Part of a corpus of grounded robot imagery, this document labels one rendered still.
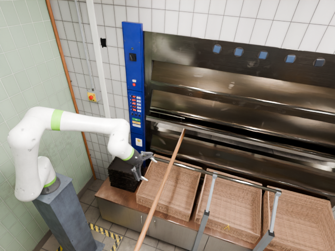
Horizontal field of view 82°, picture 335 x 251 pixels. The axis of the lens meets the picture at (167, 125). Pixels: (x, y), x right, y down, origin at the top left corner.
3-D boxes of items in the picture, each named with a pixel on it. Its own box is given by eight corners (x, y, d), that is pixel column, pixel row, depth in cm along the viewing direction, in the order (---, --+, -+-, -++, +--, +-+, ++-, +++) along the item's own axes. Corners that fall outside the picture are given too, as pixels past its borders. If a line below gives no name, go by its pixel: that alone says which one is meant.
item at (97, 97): (92, 97, 198) (90, 88, 192) (100, 99, 196) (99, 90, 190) (87, 100, 192) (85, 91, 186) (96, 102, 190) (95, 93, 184)
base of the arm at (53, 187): (19, 185, 134) (16, 180, 131) (38, 170, 146) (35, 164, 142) (49, 197, 128) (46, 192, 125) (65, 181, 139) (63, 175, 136)
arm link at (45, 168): (30, 192, 124) (18, 173, 113) (40, 173, 136) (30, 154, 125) (51, 190, 126) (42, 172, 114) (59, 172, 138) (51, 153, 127)
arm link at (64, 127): (62, 135, 106) (59, 122, 98) (67, 119, 113) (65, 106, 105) (127, 142, 115) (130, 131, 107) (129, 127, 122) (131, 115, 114)
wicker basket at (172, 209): (153, 169, 232) (153, 152, 216) (199, 183, 219) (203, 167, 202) (135, 203, 195) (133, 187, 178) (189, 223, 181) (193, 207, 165)
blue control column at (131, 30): (172, 120, 420) (182, 5, 293) (180, 121, 417) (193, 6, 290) (134, 192, 270) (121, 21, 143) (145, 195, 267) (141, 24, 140)
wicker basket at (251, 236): (202, 183, 219) (206, 167, 203) (253, 198, 206) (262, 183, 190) (193, 222, 182) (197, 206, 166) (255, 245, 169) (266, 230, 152)
